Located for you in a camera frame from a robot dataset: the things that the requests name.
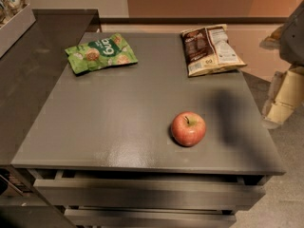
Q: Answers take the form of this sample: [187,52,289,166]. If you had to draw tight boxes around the grey drawer cabinet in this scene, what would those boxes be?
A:
[12,33,284,228]

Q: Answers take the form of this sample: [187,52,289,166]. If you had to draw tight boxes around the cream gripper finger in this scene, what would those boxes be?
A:
[262,71,284,114]
[261,102,294,129]

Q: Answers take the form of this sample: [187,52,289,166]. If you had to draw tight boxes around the brown chip bag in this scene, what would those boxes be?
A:
[180,24,246,77]

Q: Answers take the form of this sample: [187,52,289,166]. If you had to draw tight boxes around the snack packs in box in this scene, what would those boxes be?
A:
[0,0,26,27]

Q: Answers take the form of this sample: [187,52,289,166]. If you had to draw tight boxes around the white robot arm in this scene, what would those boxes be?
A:
[260,1,304,129]

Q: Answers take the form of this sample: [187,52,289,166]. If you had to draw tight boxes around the green snack bag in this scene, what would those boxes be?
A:
[66,33,138,75]

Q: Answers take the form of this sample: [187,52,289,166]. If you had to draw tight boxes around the grey snack box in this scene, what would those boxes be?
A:
[0,5,36,58]

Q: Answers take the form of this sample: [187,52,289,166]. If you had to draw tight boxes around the red apple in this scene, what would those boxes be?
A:
[171,111,206,147]

